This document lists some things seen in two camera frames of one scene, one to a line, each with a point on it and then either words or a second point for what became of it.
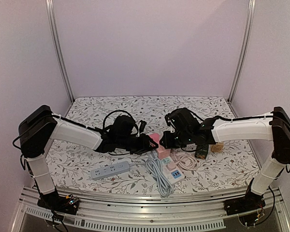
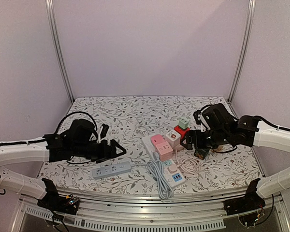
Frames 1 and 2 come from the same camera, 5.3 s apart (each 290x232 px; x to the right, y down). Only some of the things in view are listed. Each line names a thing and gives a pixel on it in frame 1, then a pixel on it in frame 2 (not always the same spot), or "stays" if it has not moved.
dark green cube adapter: [201, 151] stays
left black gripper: [144, 145] → [106, 155]
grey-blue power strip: [113, 169] stays
